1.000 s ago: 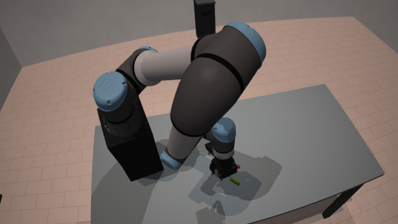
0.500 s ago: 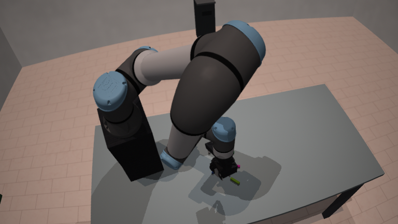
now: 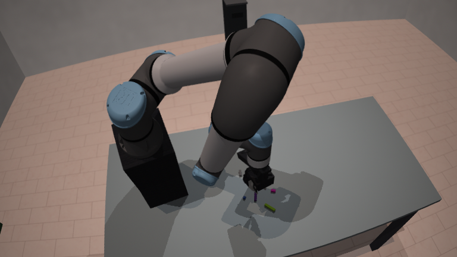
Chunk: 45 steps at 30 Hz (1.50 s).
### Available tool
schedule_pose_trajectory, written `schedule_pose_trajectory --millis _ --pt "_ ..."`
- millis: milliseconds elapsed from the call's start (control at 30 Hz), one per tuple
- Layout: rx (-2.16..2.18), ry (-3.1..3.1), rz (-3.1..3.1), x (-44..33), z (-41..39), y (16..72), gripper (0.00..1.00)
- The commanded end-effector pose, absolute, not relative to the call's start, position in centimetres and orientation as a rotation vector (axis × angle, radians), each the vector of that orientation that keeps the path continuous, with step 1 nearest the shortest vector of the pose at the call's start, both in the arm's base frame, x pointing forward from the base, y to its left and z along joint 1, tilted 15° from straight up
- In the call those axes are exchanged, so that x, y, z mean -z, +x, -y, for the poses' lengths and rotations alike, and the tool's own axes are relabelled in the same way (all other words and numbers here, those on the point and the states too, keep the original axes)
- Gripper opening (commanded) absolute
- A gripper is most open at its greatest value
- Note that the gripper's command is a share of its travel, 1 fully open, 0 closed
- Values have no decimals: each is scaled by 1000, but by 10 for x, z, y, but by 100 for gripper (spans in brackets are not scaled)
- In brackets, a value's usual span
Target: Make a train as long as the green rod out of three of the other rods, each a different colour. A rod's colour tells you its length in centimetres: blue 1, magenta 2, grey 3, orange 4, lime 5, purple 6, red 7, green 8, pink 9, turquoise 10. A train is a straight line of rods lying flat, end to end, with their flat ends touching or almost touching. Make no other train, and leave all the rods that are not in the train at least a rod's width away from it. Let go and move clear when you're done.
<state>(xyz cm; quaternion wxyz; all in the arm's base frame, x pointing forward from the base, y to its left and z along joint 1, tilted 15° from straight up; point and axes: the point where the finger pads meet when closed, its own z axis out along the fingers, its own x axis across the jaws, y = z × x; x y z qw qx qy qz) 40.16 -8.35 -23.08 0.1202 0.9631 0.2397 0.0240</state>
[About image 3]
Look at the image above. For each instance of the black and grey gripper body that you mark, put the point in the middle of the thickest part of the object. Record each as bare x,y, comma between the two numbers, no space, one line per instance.
259,178

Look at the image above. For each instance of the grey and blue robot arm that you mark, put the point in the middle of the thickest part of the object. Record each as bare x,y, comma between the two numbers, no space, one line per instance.
253,84

